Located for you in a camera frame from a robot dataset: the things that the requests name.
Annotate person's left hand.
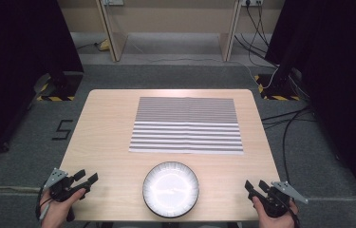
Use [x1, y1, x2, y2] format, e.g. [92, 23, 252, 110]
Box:
[39, 188, 86, 228]

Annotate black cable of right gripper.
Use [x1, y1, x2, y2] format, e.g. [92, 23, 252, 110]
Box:
[288, 202, 302, 228]

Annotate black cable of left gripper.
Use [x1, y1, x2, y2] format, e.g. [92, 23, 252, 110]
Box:
[34, 186, 54, 222]

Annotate black floor cables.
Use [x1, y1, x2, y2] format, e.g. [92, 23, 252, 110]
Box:
[260, 106, 318, 185]

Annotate person's right hand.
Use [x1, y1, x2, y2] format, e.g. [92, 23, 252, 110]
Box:
[252, 196, 300, 228]

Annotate thin white floor cable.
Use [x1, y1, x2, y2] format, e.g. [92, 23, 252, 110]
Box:
[127, 41, 282, 90]

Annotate black curtain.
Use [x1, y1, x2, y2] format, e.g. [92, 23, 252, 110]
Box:
[264, 0, 356, 207]
[0, 0, 84, 172]

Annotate grey and white striped placemat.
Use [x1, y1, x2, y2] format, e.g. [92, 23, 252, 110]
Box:
[128, 96, 245, 156]

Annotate white plate with dark rim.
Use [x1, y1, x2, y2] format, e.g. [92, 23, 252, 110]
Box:
[141, 161, 200, 219]

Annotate stand base with hazard tape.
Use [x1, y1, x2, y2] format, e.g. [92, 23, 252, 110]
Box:
[253, 73, 302, 102]
[35, 71, 84, 103]

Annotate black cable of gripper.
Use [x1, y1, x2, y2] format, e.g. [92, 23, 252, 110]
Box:
[34, 186, 54, 222]
[288, 202, 302, 228]

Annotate beige wooden desk leg panel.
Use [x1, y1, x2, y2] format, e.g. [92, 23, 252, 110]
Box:
[95, 0, 129, 63]
[217, 0, 243, 63]

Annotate white power strip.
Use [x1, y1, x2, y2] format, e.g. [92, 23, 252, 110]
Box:
[241, 0, 265, 7]
[101, 0, 125, 7]

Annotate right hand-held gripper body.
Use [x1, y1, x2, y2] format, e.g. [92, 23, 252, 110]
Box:
[260, 180, 309, 219]

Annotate black cables from power strip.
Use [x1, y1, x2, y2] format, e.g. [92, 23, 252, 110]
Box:
[234, 3, 281, 68]

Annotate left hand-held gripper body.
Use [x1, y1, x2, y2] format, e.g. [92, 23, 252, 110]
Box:
[43, 168, 91, 203]

